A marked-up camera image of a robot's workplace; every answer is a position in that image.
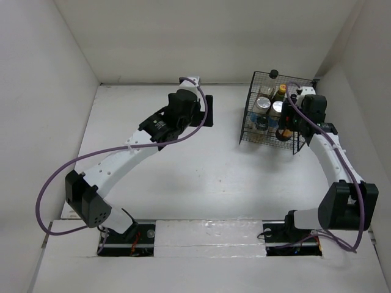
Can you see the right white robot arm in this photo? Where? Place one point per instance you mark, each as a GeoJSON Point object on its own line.
{"type": "Point", "coordinates": [350, 201]}

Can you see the blue-band silver-top shaker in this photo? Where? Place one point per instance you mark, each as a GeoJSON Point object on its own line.
{"type": "Point", "coordinates": [276, 109]}
{"type": "Point", "coordinates": [261, 106]}

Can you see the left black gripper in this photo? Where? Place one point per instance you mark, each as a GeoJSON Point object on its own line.
{"type": "Point", "coordinates": [199, 114]}

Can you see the green-label chili sauce bottle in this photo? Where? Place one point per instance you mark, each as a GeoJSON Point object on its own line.
{"type": "Point", "coordinates": [280, 93]}

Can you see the black-cap white spice bottle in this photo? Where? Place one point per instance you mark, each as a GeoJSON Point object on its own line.
{"type": "Point", "coordinates": [261, 125]}

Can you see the black wire basket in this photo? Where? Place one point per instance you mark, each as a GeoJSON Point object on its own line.
{"type": "Point", "coordinates": [248, 133]}

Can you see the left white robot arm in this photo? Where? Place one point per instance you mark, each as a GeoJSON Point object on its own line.
{"type": "Point", "coordinates": [86, 191]}

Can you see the red-lid sauce jar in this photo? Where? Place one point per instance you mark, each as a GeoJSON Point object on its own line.
{"type": "Point", "coordinates": [283, 135]}

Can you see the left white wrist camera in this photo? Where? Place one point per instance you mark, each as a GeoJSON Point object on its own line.
{"type": "Point", "coordinates": [189, 83]}

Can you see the tall red-label sauce bottle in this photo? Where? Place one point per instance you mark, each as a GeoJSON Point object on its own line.
{"type": "Point", "coordinates": [268, 86]}

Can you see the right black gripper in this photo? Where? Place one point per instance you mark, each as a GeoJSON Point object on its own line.
{"type": "Point", "coordinates": [287, 110]}

